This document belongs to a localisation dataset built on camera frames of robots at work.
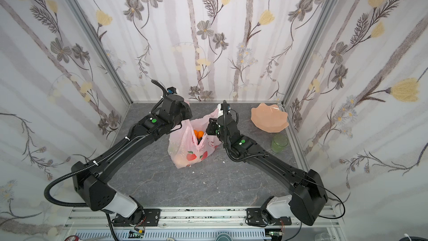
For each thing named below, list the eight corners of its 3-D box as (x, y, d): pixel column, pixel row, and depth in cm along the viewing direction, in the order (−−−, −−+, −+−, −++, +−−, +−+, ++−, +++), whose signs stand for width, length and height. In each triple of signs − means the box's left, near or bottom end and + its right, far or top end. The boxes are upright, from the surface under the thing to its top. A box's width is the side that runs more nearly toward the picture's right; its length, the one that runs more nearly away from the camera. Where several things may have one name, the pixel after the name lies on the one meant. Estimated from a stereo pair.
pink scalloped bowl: (253, 136, 105) (254, 130, 100) (248, 109, 120) (250, 103, 115) (289, 136, 105) (293, 131, 101) (280, 109, 120) (283, 103, 115)
